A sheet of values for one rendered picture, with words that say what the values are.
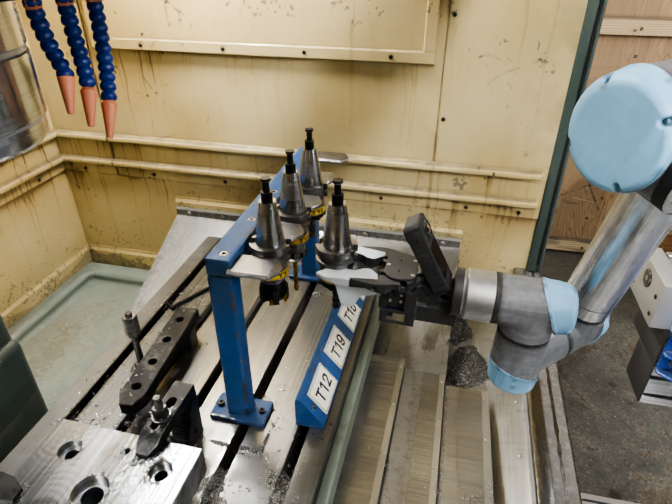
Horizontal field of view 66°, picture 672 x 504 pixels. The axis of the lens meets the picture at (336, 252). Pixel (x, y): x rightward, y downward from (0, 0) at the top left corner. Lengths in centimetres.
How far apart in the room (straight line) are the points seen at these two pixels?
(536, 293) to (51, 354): 137
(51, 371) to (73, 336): 15
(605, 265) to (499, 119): 66
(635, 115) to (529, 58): 81
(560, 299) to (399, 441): 51
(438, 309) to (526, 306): 12
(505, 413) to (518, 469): 15
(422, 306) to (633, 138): 37
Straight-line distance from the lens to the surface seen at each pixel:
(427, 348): 136
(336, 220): 72
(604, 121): 57
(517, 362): 81
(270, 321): 114
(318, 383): 93
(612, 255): 80
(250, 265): 74
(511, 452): 125
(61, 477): 85
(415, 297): 74
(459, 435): 118
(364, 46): 136
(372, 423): 113
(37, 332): 183
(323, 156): 111
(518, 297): 75
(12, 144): 47
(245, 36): 144
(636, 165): 55
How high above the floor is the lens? 161
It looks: 32 degrees down
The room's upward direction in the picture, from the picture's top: straight up
